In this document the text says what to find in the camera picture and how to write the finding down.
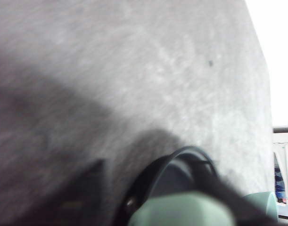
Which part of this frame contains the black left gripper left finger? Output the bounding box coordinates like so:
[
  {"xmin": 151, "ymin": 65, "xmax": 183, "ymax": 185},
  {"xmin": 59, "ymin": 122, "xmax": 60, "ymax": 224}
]
[{"xmin": 51, "ymin": 158, "xmax": 107, "ymax": 226}]

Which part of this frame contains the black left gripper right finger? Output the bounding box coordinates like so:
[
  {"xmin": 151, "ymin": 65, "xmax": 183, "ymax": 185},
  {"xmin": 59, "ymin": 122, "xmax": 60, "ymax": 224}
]
[{"xmin": 191, "ymin": 153, "xmax": 282, "ymax": 226}]

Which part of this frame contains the teal ceramic bowl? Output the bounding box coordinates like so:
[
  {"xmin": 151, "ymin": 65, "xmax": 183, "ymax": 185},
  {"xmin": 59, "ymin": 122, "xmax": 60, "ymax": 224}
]
[{"xmin": 244, "ymin": 192, "xmax": 278, "ymax": 222}]

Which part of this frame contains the black pan with green handle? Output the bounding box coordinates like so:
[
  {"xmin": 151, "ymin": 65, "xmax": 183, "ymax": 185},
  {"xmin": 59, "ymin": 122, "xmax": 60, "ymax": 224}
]
[{"xmin": 113, "ymin": 146, "xmax": 237, "ymax": 226}]

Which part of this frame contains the white shelf with items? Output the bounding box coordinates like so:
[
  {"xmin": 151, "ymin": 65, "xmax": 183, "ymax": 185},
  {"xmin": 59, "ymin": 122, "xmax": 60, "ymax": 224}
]
[{"xmin": 272, "ymin": 127, "xmax": 288, "ymax": 222}]

